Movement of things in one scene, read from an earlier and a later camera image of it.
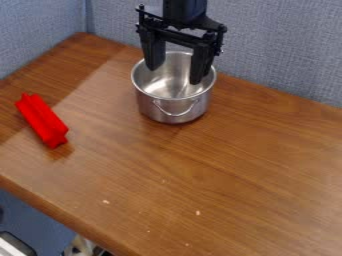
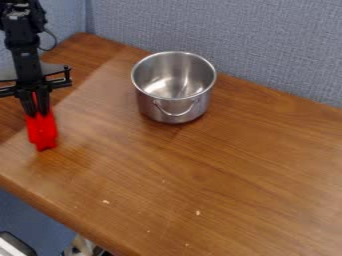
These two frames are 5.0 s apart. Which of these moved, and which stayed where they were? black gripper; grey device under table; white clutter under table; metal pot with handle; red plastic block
Moved: red plastic block; black gripper
Stayed: metal pot with handle; grey device under table; white clutter under table
